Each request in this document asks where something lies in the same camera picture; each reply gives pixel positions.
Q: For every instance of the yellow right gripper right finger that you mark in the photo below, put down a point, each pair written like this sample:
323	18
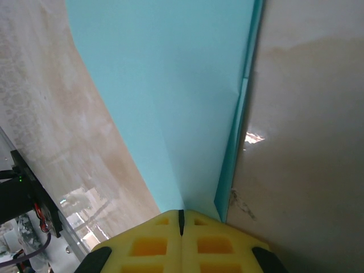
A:
221	247

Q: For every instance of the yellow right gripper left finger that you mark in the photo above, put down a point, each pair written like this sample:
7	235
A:
148	247

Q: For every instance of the light blue paper sheet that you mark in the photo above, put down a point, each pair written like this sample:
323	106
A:
170	85

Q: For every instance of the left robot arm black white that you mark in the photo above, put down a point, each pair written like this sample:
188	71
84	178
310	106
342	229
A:
14	196

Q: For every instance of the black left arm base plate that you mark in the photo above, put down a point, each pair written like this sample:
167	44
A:
37	196

